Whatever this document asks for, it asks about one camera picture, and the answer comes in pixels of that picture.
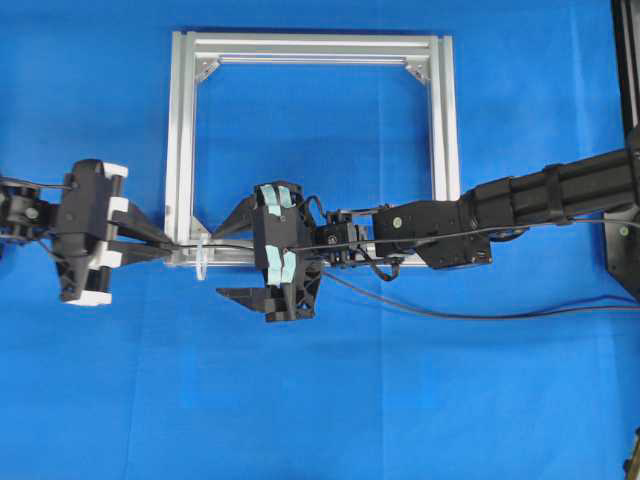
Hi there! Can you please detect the silver aluminium extrusion frame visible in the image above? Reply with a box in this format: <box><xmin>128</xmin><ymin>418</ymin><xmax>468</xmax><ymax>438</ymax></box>
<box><xmin>162</xmin><ymin>30</ymin><xmax>465</xmax><ymax>271</ymax></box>

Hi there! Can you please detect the black wire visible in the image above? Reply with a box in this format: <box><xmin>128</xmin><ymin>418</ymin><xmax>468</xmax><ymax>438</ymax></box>
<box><xmin>172</xmin><ymin>243</ymin><xmax>640</xmax><ymax>319</ymax></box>

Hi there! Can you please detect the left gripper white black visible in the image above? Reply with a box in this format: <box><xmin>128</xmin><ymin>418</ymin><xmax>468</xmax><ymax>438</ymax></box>
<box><xmin>52</xmin><ymin>159</ymin><xmax>172</xmax><ymax>306</ymax></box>

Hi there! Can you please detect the blue table cloth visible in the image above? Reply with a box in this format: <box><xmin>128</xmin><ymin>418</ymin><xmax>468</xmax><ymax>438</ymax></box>
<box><xmin>1</xmin><ymin>1</ymin><xmax>639</xmax><ymax>479</ymax></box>

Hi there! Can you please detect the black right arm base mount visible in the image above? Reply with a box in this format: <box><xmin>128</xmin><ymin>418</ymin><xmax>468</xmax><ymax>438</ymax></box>
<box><xmin>602</xmin><ymin>0</ymin><xmax>640</xmax><ymax>301</ymax></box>

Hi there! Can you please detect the black camera cable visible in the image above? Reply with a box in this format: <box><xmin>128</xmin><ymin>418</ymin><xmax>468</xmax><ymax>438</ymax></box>
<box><xmin>282</xmin><ymin>217</ymin><xmax>640</xmax><ymax>251</ymax></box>

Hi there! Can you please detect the right gripper black taped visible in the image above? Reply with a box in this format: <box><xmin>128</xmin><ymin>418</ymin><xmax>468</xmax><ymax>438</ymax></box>
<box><xmin>212</xmin><ymin>181</ymin><xmax>323</xmax><ymax>322</ymax></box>

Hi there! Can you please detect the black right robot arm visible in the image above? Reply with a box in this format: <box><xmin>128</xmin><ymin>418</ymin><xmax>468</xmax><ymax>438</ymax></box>
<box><xmin>215</xmin><ymin>130</ymin><xmax>639</xmax><ymax>322</ymax></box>

